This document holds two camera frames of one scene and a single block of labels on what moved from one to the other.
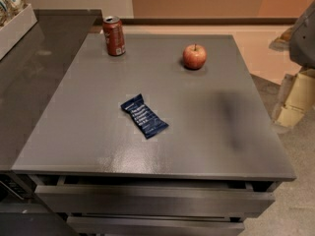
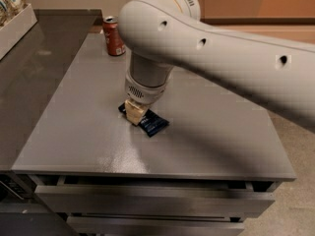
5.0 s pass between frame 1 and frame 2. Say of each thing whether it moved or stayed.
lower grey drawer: stayed
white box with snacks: stayed
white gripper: moved
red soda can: stayed
